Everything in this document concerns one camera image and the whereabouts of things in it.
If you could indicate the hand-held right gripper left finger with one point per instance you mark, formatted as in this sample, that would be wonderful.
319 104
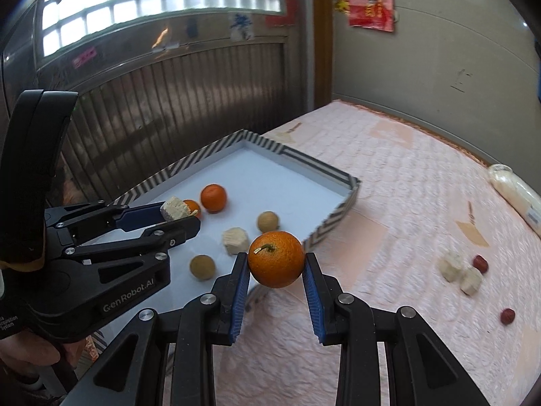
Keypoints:
239 300

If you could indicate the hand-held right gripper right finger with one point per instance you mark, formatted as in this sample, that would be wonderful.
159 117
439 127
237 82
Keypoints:
315 300

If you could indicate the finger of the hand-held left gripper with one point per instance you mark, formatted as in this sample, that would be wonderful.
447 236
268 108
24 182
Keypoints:
139 216
179 228

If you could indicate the sugarcane piece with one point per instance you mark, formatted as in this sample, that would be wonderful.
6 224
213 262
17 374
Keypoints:
235 240
471 281
175 208
451 267

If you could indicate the large orange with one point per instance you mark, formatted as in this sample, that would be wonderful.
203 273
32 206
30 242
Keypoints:
213 198
193 206

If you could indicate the brown longan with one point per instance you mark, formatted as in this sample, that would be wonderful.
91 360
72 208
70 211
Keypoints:
202 267
268 221

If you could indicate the small orange with stem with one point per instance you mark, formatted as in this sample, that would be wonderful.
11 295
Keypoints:
276 259

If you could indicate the striped cardboard box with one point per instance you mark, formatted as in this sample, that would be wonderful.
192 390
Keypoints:
274 169

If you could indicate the person's left hand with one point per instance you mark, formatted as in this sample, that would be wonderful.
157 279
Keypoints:
29 353

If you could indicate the brown slatted panel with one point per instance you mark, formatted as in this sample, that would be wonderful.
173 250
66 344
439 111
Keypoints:
181 93

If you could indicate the pink quilted mattress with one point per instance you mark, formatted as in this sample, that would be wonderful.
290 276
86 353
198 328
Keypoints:
401 198

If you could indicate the red jujube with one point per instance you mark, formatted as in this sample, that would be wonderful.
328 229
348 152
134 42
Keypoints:
480 263
507 316

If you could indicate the blue flower sticker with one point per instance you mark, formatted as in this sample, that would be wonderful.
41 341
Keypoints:
241 26

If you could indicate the glass block window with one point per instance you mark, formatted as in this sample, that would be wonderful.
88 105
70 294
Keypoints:
160 4

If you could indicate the wrapped white radish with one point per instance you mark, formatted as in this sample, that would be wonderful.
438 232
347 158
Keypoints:
517 194

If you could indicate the pink wall sticker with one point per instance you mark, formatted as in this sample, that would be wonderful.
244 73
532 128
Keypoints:
86 58

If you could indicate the wooden door frame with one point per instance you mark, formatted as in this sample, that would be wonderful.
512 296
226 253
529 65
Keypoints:
319 38

